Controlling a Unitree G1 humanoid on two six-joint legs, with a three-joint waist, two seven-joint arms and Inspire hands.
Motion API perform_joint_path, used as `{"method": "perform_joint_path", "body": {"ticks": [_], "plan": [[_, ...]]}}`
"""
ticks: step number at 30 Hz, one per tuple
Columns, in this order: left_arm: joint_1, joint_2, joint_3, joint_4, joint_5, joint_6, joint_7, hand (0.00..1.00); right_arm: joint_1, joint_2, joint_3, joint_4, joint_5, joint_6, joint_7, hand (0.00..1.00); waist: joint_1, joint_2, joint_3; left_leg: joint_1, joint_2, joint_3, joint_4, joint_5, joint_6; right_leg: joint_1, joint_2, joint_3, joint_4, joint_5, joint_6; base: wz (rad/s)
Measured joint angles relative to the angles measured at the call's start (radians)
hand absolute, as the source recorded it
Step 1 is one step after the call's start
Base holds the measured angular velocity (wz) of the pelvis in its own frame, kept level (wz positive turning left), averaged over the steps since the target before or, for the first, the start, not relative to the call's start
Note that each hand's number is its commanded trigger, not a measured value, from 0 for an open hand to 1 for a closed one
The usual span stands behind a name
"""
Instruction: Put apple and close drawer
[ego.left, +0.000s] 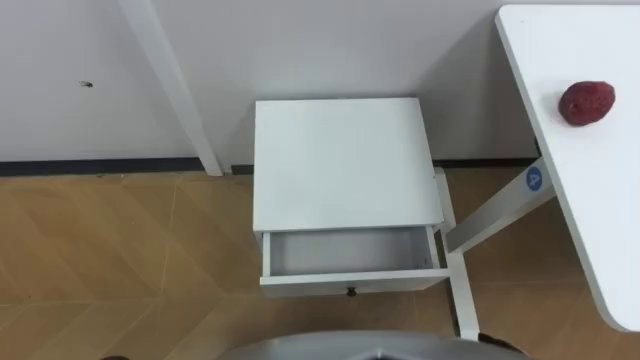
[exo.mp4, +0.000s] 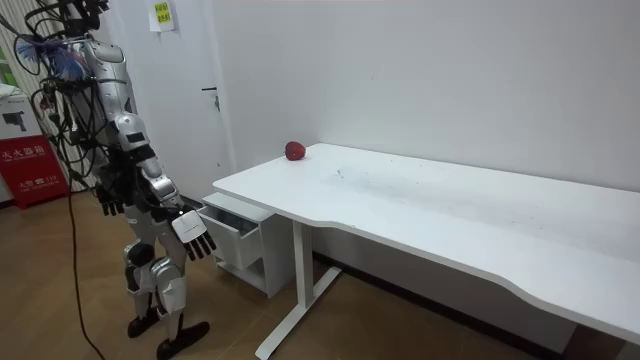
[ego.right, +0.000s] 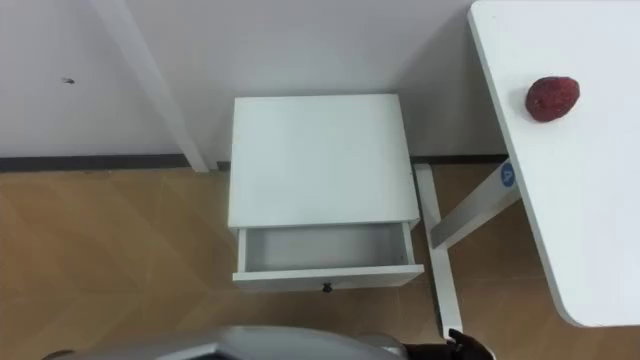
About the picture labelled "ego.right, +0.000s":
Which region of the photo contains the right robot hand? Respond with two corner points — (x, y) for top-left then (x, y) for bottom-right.
(402, 328), (497, 360)

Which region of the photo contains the open white cabinet drawer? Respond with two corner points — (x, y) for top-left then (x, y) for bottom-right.
(231, 222), (426, 294)

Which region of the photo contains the white desk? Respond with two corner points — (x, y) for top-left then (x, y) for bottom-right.
(412, 0), (640, 340)

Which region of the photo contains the robot body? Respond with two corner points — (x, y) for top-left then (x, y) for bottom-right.
(41, 325), (410, 360)

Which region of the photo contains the white bedside cabinet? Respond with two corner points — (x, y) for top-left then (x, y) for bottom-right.
(227, 93), (422, 231)

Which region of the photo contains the red strawberry soft toy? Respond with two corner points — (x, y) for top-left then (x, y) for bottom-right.
(524, 75), (582, 124)

